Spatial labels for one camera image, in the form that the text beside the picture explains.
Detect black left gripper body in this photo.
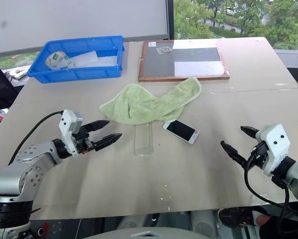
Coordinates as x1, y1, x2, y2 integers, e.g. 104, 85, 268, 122
72, 125, 97, 155

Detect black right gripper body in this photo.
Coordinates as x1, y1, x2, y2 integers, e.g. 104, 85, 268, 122
247, 140, 271, 171

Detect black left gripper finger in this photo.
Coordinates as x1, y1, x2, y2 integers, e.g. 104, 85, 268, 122
92, 132, 123, 152
83, 119, 110, 133

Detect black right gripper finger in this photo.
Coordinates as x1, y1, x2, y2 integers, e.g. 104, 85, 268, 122
220, 140, 249, 168
240, 125, 260, 139

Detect clear phone case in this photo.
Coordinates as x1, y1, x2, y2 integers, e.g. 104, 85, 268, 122
133, 122, 154, 156

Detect green terry towel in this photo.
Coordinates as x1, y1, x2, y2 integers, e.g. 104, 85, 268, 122
99, 77, 203, 125

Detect white smartphone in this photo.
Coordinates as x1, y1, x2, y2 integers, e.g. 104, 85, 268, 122
162, 119, 199, 144

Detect blue plastic bin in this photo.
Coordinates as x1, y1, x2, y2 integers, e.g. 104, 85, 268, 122
26, 35, 126, 84

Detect black shoe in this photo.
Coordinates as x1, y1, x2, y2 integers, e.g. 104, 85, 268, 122
217, 206, 258, 229

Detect person's bare ankle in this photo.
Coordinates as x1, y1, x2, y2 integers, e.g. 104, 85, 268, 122
252, 210, 271, 227

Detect translucent white plastic sheet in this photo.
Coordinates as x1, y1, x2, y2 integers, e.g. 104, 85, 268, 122
64, 49, 118, 69

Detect dark side desk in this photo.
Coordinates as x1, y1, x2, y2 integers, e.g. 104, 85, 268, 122
274, 49, 298, 97

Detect grey rounded shape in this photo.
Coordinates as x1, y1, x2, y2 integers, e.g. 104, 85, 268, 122
190, 211, 218, 237

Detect white tape roll green label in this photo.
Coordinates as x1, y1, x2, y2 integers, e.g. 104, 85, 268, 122
45, 50, 70, 70

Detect white paper sheet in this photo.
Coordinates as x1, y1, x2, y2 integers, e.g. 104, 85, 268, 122
174, 60, 225, 77
172, 39, 220, 50

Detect wood-framed blackboard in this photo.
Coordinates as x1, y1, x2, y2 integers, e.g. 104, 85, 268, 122
138, 39, 231, 83

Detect white power strip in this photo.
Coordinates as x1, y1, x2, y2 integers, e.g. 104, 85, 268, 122
10, 69, 29, 80

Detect crumpled clear plastic wrapper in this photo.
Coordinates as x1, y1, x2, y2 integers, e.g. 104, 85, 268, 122
156, 46, 173, 55

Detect black mesh chair back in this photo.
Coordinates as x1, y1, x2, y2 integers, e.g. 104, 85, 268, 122
0, 53, 20, 113

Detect grey robot torso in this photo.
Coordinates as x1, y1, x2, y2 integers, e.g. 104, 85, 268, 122
84, 226, 214, 239

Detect white roller blind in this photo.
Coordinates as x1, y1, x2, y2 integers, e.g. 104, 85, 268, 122
0, 0, 170, 57

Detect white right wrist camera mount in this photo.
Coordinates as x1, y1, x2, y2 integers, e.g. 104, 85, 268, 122
255, 123, 292, 177

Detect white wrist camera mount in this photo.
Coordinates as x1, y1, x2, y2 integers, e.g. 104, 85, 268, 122
58, 109, 84, 155
255, 123, 292, 177

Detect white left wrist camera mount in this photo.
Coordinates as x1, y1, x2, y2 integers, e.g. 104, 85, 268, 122
58, 109, 84, 155

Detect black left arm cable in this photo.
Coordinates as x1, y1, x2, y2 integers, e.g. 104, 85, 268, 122
7, 111, 64, 167

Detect black window frame post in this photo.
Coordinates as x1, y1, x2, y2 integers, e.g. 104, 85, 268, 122
165, 0, 175, 40

